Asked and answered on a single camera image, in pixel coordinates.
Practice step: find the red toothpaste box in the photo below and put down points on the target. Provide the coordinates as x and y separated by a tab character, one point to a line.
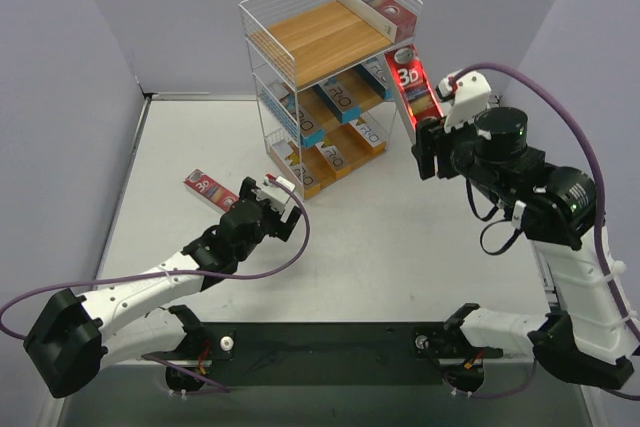
394	21
210	191
416	99

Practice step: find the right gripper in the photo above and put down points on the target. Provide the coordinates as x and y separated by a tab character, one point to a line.
432	148

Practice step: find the orange toothpaste box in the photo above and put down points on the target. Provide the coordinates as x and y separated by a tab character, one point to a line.
337	163
368	135
287	157

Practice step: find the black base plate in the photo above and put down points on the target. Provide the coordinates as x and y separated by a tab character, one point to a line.
333	354

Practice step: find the teal toothpaste box with label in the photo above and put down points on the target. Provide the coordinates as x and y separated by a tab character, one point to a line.
296	120

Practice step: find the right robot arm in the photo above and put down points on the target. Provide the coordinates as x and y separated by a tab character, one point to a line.
589	336

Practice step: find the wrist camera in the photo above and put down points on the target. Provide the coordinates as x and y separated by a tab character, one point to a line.
466	98
277	190

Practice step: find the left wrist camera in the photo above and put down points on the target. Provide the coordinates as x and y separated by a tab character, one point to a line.
277	190

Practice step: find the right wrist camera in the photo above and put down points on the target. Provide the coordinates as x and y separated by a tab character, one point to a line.
466	98

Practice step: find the silver blue toothpaste box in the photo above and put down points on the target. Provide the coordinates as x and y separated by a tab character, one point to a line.
338	99

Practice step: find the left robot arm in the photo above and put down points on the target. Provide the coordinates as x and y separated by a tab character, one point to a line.
77	335

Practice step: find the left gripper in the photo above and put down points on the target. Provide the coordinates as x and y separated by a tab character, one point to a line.
270	212

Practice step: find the white wire wooden shelf rack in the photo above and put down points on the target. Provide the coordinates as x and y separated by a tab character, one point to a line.
304	42

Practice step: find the light blue toothpaste box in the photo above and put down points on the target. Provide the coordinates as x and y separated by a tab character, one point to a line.
376	73

